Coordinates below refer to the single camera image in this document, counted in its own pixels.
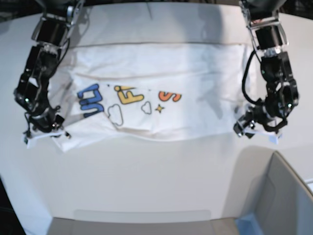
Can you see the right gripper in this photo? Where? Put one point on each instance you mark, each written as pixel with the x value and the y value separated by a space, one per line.
pixel 47 124

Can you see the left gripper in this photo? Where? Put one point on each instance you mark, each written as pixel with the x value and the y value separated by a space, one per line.
pixel 255 120

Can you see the white printed t-shirt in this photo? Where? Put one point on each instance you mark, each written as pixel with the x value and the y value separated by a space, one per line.
pixel 157 92

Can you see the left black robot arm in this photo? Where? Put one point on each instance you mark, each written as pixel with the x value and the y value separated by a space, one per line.
pixel 268 39

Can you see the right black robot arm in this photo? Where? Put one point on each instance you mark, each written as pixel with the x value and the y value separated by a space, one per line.
pixel 52 37

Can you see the grey cardboard box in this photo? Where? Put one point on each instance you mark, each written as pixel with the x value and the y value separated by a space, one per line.
pixel 277 202

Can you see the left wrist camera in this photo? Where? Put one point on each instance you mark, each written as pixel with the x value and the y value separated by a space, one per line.
pixel 274 137

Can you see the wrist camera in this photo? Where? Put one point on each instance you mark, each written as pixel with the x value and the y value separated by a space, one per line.
pixel 29 142
pixel 274 137

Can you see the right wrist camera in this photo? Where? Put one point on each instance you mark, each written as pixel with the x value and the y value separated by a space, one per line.
pixel 29 142

